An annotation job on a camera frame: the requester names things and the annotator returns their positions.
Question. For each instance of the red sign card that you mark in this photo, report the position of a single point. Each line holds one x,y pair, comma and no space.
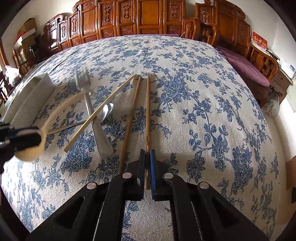
259,41

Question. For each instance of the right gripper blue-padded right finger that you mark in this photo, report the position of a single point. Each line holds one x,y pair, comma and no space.
155,176

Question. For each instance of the purple bench cushion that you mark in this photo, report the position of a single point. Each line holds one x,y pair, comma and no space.
244,68

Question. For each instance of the wooden armchair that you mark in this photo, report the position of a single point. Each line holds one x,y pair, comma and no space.
195,29

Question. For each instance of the dark brown wooden chopstick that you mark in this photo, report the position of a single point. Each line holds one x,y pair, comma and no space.
146,180

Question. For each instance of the stainless steel tray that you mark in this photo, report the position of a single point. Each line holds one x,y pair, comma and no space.
28,101

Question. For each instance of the blue floral tablecloth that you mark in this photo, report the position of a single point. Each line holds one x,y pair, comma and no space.
177,96

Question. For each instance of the cardboard boxes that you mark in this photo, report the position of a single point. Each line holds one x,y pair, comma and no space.
25,42

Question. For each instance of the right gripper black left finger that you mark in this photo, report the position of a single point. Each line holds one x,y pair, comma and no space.
140,175

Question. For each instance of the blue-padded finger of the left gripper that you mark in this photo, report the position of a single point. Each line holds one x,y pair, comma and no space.
20,139

